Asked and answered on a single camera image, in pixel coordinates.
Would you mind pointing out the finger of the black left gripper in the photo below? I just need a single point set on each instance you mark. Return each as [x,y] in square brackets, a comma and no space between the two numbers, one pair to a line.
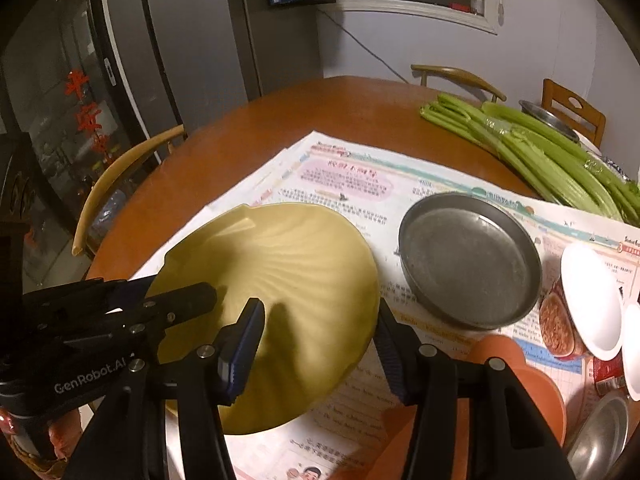
[182,304]

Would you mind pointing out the bunch of green celery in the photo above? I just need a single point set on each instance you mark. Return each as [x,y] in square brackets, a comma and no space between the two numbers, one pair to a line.
[558,169]

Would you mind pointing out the glass door with red characters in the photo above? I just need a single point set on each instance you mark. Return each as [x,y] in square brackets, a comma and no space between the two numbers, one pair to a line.
[59,74]

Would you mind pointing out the red packaging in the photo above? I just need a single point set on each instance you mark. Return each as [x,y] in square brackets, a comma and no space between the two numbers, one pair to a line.
[608,375]

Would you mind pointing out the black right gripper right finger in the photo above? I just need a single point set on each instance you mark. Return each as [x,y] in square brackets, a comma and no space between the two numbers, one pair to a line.
[425,377]

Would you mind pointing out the wooden chair slatted back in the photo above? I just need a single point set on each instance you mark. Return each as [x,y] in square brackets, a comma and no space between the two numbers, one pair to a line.
[574,111]

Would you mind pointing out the light wooden chair left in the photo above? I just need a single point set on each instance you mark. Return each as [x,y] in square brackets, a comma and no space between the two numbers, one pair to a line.
[106,185]

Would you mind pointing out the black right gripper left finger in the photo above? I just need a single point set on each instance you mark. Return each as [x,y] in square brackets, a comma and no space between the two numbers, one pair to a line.
[212,376]

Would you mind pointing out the white bowl with patterned outside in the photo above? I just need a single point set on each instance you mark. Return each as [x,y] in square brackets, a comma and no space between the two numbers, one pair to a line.
[582,311]

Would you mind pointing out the yellow shell-shaped plate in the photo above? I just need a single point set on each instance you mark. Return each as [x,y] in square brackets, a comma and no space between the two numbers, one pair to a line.
[317,278]

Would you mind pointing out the round grey metal pan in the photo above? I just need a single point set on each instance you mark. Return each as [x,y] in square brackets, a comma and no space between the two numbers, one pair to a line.
[468,262]

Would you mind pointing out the grey refrigerator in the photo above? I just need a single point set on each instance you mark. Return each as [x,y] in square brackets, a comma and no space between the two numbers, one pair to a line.
[190,62]

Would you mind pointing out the wooden chair curved back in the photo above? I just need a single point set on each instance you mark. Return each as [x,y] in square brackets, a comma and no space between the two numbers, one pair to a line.
[457,76]

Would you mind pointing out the stainless steel bowl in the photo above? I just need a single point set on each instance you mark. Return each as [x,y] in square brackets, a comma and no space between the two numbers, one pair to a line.
[599,442]

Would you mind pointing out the printed newspaper sheet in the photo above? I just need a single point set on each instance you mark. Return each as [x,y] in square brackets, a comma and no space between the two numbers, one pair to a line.
[373,189]

